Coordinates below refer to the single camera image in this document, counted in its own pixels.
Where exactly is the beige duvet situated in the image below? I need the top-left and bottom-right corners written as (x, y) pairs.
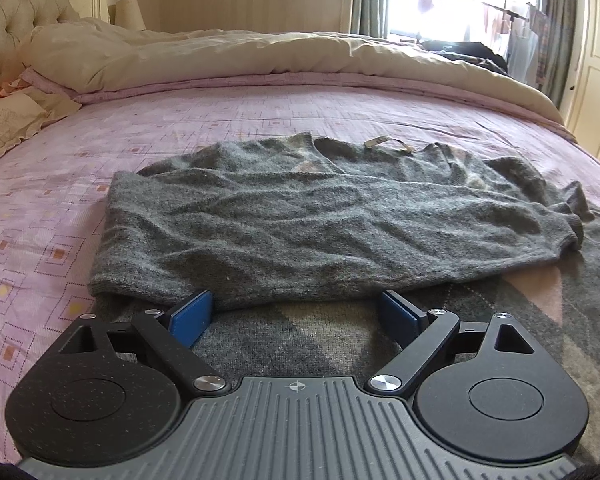
top-left (22, 17), bottom-right (578, 141)

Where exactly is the tufted beige headboard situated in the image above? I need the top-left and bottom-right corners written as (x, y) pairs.
top-left (0, 0), bottom-right (88, 101)

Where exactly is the cream pillow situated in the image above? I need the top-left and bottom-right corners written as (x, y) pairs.
top-left (0, 85), bottom-right (83, 173)

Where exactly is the clothes drying rack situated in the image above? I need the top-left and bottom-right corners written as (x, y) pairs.
top-left (480, 0), bottom-right (551, 92)

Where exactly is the cream wardrobe door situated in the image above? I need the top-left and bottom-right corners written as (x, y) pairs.
top-left (564, 0), bottom-right (600, 163)

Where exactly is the dark clothes pile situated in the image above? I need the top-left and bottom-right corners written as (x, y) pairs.
top-left (420, 39), bottom-right (509, 75)

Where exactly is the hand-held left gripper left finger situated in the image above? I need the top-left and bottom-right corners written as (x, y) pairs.
top-left (55, 290), bottom-right (227, 401)

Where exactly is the cream lamp shade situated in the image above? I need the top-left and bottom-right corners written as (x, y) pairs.
top-left (114, 0), bottom-right (144, 32)

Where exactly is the pink orange cloth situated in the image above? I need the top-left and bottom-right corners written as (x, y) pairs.
top-left (0, 79), bottom-right (33, 98)

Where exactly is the grey knitted sweater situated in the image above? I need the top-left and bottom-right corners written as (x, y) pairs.
top-left (89, 132), bottom-right (600, 401)

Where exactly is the pink patterned bed sheet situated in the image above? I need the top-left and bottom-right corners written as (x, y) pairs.
top-left (0, 72), bottom-right (600, 411)

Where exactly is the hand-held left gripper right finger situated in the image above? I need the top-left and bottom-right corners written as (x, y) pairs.
top-left (366, 290), bottom-right (536, 401)

